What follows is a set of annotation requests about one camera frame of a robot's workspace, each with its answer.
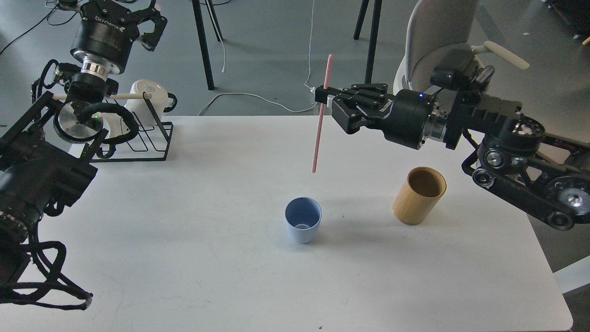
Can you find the white cable on floor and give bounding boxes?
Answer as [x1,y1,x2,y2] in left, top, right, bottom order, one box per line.
[198,0,323,116]

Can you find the black table leg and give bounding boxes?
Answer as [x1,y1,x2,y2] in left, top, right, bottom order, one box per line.
[353,0,382,84]
[190,0,224,91]

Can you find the black table leg right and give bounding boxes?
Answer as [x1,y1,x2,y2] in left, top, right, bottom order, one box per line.
[353,0,382,84]

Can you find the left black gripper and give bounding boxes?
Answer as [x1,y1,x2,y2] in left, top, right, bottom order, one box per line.
[70,2,168,74]

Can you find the black cable bundle left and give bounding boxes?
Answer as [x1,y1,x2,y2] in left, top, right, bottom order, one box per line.
[0,240,93,310]

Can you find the black wire mug rack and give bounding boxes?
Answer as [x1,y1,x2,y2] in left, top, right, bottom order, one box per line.
[53,90,174,162]

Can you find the bamboo cylindrical holder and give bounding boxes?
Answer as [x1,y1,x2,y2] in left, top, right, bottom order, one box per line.
[392,166,447,225]

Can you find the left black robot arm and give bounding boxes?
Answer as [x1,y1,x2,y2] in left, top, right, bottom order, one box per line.
[1,0,168,290]

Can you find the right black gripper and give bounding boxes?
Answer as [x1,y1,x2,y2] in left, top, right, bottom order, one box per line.
[331,83,450,150]

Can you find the blue plastic cup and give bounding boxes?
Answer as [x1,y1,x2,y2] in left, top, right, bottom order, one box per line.
[284,197,322,244]

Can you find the black cables on floor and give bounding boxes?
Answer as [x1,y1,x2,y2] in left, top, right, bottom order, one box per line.
[0,0,83,56]

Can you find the black table leg left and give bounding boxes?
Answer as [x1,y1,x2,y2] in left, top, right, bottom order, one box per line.
[190,0,224,91]

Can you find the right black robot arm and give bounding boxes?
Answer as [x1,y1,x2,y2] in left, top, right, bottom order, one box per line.
[314,49,590,230]

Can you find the grey office chair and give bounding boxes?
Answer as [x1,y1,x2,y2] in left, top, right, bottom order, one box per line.
[389,0,538,169]

